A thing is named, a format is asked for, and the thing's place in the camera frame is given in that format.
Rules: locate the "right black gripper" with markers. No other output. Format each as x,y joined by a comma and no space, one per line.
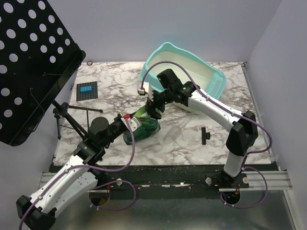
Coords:
155,110

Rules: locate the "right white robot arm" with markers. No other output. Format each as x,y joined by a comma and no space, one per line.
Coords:
241,126

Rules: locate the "black stand tripod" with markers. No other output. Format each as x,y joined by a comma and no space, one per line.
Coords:
61,110

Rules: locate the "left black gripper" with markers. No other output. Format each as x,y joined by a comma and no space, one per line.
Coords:
119,118

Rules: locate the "clear plastic scoop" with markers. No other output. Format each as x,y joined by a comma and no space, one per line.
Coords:
174,132

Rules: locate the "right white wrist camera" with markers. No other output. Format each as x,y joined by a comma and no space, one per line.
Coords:
146,90

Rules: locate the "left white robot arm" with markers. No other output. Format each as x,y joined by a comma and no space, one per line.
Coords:
79,174

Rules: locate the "black bag clip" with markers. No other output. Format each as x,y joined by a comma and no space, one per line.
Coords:
205,136

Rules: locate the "black perforated music stand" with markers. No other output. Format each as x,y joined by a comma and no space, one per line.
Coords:
37,58

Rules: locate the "green litter bag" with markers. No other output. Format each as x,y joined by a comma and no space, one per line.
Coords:
149,126

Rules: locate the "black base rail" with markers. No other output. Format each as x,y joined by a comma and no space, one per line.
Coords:
168,182

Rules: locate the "blue lego brick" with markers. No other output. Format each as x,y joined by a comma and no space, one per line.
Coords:
86,89

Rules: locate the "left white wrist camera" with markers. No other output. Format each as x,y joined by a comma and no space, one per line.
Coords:
132,123

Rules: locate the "dark grey lego baseplate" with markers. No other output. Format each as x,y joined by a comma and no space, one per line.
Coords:
87,96

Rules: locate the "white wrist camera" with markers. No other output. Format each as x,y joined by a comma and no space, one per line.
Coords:
132,123
146,90

